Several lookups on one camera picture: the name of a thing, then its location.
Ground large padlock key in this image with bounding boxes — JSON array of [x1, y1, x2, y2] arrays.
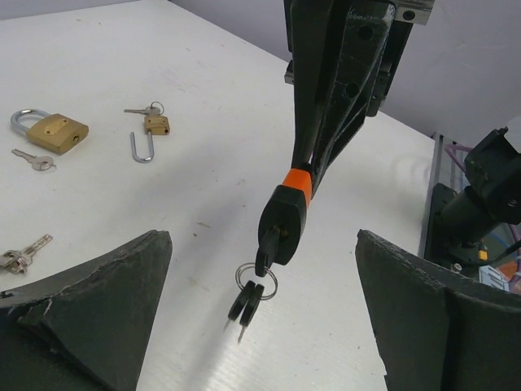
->
[[11, 149, 55, 172]]

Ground small brass padlock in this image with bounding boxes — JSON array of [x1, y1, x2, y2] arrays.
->
[[130, 114, 170, 164]]

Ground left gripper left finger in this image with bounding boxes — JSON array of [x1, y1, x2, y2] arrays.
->
[[1, 230, 173, 390]]

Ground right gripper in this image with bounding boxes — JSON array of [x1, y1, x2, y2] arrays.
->
[[284, 1, 434, 190]]

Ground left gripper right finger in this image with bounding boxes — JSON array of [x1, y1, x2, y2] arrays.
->
[[355, 230, 520, 390]]

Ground small padlock key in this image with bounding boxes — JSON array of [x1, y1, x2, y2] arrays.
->
[[124, 101, 164, 116]]

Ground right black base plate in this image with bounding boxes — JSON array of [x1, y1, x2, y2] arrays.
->
[[424, 183, 461, 266]]

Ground black keys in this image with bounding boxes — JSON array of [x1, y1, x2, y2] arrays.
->
[[227, 227, 280, 344]]

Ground orange black padlock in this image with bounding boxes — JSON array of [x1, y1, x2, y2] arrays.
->
[[257, 168, 313, 266]]

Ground large brass padlock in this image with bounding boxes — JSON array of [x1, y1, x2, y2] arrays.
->
[[11, 108, 89, 155]]

